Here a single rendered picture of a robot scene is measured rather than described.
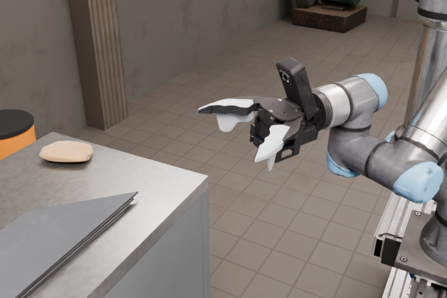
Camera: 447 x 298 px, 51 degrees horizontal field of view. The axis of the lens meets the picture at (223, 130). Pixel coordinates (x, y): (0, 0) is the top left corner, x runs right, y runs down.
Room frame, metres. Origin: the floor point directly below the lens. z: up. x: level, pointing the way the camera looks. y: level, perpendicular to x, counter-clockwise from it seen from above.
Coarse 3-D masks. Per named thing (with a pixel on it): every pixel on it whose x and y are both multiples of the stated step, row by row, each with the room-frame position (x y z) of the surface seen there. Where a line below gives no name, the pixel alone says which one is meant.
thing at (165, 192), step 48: (48, 144) 1.32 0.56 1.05; (96, 144) 1.32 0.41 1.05; (0, 192) 1.05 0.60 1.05; (48, 192) 1.05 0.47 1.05; (96, 192) 1.05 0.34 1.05; (144, 192) 1.05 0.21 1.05; (192, 192) 1.06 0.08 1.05; (96, 240) 0.86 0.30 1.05; (144, 240) 0.86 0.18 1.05; (48, 288) 0.71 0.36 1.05; (96, 288) 0.71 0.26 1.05
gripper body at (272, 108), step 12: (324, 96) 0.73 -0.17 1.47; (264, 108) 0.69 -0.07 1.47; (276, 108) 0.69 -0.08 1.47; (288, 108) 0.69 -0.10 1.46; (300, 108) 0.70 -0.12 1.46; (324, 108) 0.72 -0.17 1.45; (264, 120) 0.69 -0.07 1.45; (276, 120) 0.68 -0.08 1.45; (288, 120) 0.66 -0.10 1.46; (312, 120) 0.73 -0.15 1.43; (324, 120) 0.71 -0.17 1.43; (252, 132) 0.70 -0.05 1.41; (264, 132) 0.69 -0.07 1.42; (300, 132) 0.68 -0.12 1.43; (312, 132) 0.73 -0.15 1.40; (288, 144) 0.69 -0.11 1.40; (300, 144) 0.69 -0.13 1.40; (276, 156) 0.66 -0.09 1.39; (288, 156) 0.68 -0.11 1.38
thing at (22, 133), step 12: (0, 120) 2.46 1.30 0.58; (12, 120) 2.46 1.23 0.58; (24, 120) 2.46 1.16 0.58; (0, 132) 2.31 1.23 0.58; (12, 132) 2.31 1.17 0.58; (24, 132) 2.37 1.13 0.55; (0, 144) 2.27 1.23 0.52; (12, 144) 2.30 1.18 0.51; (24, 144) 2.35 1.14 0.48; (0, 156) 2.27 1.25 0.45
